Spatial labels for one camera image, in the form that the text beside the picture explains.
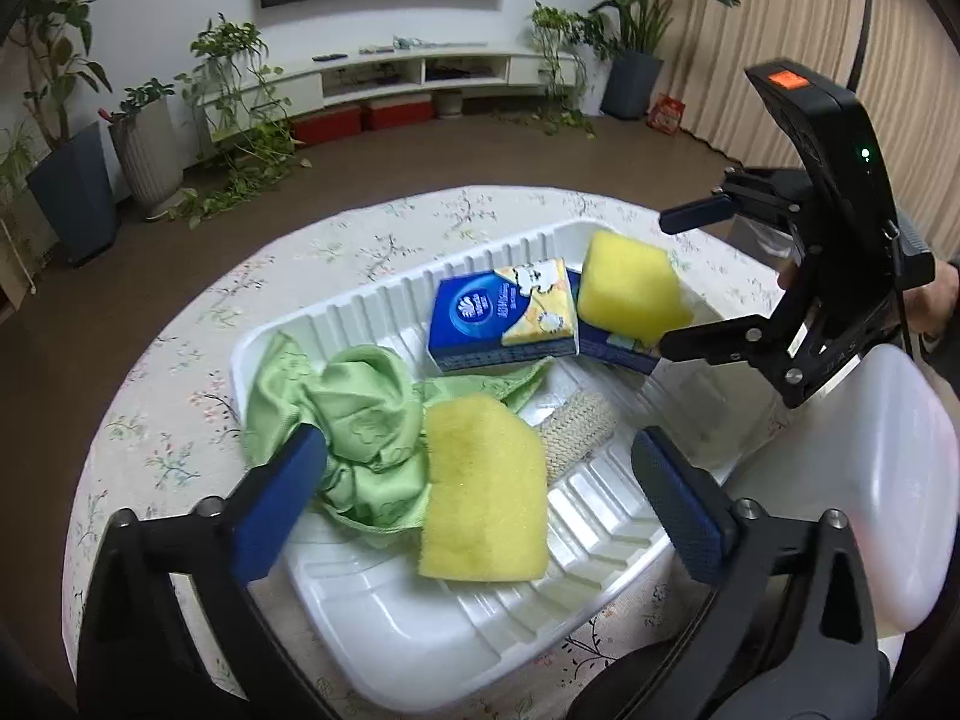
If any plant in white ribbed pot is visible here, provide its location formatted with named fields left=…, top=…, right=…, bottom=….
left=101, top=79, right=188, bottom=215

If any tall plant in dark pot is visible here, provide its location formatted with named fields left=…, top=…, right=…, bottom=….
left=0, top=0, right=121, bottom=267

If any blue tissue pack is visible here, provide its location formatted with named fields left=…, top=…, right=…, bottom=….
left=427, top=257, right=580, bottom=376
left=568, top=270, right=662, bottom=377

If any beige curtain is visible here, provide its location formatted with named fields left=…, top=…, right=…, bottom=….
left=645, top=0, right=960, bottom=256

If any cream knitted scrubber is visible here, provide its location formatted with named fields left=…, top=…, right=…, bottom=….
left=536, top=390, right=620, bottom=485

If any red bag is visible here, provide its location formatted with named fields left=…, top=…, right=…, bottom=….
left=646, top=94, right=687, bottom=136

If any red storage box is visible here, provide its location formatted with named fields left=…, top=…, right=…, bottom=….
left=289, top=106, right=365, bottom=147
left=362, top=97, right=436, bottom=132

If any green floral cloth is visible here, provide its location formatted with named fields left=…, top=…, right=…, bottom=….
left=244, top=330, right=556, bottom=550

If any yellow sponge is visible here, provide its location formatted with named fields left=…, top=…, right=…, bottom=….
left=418, top=397, right=550, bottom=584
left=577, top=231, right=695, bottom=344

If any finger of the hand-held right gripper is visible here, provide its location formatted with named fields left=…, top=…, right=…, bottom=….
left=658, top=167, right=820, bottom=236
left=658, top=316, right=812, bottom=407

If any broad-leaf plant in dark pot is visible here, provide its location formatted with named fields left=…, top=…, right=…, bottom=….
left=585, top=0, right=743, bottom=121

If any white television cabinet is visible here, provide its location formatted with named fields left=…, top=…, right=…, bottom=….
left=202, top=49, right=590, bottom=143

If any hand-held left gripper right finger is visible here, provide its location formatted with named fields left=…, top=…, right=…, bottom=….
left=622, top=429, right=882, bottom=720

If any translucent plastic container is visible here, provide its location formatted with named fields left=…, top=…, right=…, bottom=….
left=731, top=343, right=960, bottom=635

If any trailing green plant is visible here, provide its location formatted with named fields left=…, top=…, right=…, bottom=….
left=176, top=13, right=301, bottom=230

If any person's right hand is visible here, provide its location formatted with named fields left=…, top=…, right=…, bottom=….
left=904, top=259, right=960, bottom=350

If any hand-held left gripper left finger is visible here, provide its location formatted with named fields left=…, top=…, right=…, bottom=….
left=77, top=422, right=338, bottom=720

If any white plastic tray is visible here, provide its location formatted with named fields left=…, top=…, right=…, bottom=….
left=230, top=221, right=740, bottom=713

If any small plant in white pot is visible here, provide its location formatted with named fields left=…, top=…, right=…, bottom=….
left=529, top=1, right=601, bottom=140

